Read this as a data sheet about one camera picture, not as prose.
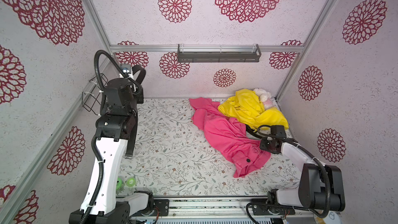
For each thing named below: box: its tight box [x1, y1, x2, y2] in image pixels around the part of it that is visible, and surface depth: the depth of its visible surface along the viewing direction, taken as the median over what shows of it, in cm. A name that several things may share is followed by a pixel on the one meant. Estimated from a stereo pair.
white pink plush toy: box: [253, 88, 278, 110], surface depth 105 cm
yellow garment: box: [218, 88, 289, 131], surface depth 102 cm
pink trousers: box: [188, 97, 271, 178], surface depth 93 cm
